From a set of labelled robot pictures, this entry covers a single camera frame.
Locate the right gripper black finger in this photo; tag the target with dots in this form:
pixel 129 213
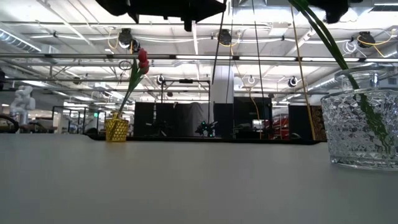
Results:
pixel 331 9

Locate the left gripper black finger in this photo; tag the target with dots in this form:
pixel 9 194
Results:
pixel 202 9

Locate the red artificial tulip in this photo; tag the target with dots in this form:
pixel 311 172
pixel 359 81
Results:
pixel 143 64
pixel 145 71
pixel 142 55

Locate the clear glass vase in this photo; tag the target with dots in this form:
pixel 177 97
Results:
pixel 351 130

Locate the yellow glass vase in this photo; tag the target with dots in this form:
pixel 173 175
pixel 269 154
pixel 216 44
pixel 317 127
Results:
pixel 116 130

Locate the black partition panel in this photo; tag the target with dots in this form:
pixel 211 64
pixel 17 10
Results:
pixel 174 118

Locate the black perforated computer case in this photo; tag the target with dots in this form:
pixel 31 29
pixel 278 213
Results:
pixel 300 123

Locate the black robot with green lights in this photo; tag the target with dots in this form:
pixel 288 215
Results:
pixel 206 127

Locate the red metal rack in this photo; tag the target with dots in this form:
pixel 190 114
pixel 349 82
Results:
pixel 276 127

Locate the white humanoid robot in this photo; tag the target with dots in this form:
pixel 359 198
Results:
pixel 21 102

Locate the black metal frame stand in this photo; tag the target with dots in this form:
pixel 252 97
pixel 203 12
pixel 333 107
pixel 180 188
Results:
pixel 186 81

